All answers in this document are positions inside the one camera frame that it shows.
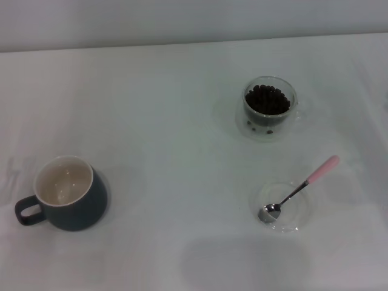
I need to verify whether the clear glass saucer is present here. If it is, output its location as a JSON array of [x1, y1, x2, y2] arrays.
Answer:
[[235, 99, 301, 142]]

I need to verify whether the pile of coffee beans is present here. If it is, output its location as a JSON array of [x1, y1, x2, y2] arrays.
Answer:
[[244, 84, 292, 116]]

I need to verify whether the dark green ceramic mug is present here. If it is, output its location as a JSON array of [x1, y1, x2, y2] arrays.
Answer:
[[14, 155, 109, 232]]

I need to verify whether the pink handled metal spoon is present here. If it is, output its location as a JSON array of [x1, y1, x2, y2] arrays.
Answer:
[[257, 155, 340, 224]]

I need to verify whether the small clear glass dish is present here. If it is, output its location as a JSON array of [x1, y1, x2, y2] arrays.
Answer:
[[249, 181, 313, 235]]

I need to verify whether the clear double-wall glass cup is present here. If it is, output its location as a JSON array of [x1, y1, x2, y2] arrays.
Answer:
[[241, 75, 310, 128]]

